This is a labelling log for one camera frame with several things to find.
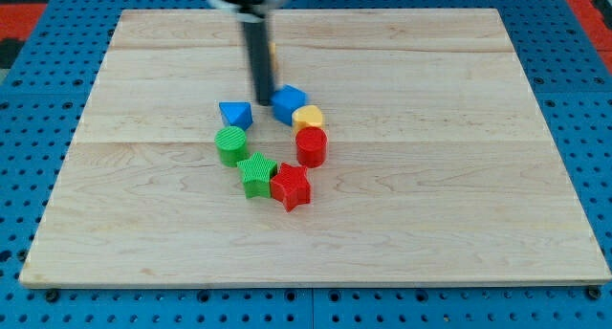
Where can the blue cube block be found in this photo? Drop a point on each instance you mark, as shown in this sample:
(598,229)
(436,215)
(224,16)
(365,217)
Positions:
(285,101)

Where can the yellow heart block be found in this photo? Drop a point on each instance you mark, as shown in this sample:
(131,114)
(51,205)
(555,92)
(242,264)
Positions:
(307,116)

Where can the green cylinder block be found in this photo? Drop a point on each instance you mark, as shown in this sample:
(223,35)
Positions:
(231,144)

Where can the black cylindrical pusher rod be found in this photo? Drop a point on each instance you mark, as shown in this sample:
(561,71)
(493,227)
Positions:
(259,56)

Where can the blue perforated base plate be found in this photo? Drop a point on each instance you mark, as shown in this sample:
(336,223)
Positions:
(45,91)

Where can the yellow block behind rod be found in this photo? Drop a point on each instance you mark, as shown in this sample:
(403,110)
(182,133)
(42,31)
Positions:
(273,59)

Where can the green star block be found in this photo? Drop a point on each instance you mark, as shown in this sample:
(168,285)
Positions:
(256,173)

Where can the blue triangle block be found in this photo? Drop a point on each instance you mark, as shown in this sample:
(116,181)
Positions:
(236,113)

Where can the wooden board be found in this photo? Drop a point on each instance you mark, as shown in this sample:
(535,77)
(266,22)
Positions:
(440,169)

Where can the red star block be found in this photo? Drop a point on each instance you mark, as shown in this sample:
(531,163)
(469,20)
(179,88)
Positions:
(290,186)

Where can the red cylinder block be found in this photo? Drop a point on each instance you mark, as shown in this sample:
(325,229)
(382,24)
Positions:
(311,146)

